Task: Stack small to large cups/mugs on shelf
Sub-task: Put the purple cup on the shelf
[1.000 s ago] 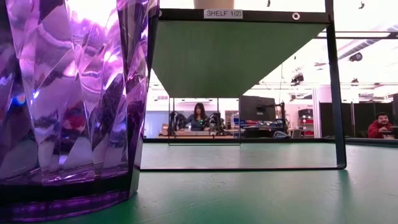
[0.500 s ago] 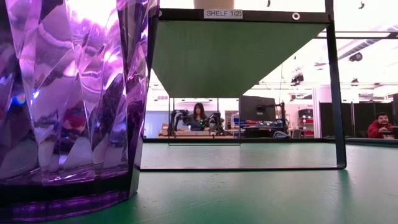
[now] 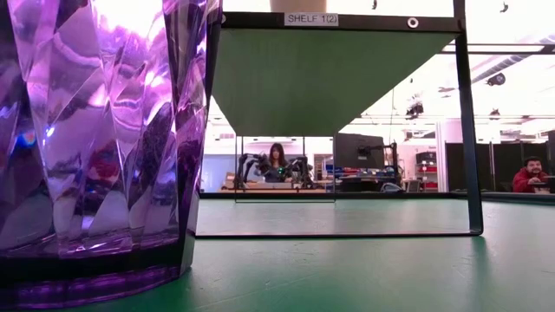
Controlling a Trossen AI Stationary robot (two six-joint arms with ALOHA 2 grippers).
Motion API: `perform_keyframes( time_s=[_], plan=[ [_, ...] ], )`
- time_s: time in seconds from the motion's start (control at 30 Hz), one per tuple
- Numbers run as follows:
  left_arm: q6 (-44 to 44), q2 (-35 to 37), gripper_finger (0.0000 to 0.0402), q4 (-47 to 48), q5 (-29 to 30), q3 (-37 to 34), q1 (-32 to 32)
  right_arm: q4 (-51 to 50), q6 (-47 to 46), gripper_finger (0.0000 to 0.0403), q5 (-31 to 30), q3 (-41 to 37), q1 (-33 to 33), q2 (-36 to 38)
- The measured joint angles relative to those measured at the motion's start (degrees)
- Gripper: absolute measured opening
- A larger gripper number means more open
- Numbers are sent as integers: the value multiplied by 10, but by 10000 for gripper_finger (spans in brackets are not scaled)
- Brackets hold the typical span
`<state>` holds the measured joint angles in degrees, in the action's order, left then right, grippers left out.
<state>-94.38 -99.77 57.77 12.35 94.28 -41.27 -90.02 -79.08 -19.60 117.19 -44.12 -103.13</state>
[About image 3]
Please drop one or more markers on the small white cup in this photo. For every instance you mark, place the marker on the small white cup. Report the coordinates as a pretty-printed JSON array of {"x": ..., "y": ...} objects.
[{"x": 298, "y": 5}]

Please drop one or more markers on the black background robot arm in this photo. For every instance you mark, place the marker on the black background robot arm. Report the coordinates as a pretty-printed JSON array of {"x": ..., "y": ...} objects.
[
  {"x": 301, "y": 169},
  {"x": 249, "y": 162}
]

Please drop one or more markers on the white shelf label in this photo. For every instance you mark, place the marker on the white shelf label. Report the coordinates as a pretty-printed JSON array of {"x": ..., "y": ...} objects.
[{"x": 311, "y": 19}]

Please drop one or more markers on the person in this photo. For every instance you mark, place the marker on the person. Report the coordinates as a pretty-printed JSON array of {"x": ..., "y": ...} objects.
[
  {"x": 276, "y": 167},
  {"x": 526, "y": 177}
]

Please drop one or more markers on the background wooden table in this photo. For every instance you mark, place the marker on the background wooden table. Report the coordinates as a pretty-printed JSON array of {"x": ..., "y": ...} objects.
[{"x": 273, "y": 187}]

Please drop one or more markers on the black monitor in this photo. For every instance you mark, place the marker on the black monitor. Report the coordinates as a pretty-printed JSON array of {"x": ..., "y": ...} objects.
[{"x": 357, "y": 151}]

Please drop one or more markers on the background storage rack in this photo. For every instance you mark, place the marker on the background storage rack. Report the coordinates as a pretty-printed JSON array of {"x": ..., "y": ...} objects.
[{"x": 426, "y": 171}]

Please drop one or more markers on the purple faceted plastic cup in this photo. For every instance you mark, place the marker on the purple faceted plastic cup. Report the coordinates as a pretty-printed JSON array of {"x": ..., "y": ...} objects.
[{"x": 108, "y": 130}]

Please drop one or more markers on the wooden shelf with black frame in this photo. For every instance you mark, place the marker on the wooden shelf with black frame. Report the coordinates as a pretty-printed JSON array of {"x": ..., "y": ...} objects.
[{"x": 312, "y": 86}]

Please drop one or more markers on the black partition wall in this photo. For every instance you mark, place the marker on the black partition wall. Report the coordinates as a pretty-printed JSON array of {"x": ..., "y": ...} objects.
[{"x": 498, "y": 167}]

